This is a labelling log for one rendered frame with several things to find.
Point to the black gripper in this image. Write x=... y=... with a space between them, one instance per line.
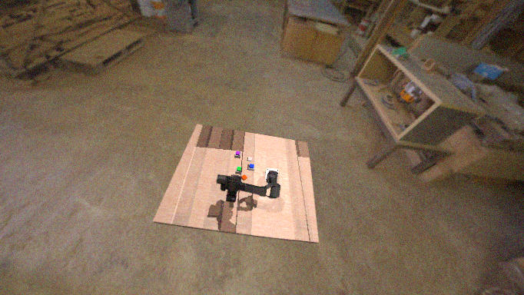
x=231 y=196

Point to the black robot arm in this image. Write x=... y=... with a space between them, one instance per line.
x=234 y=184

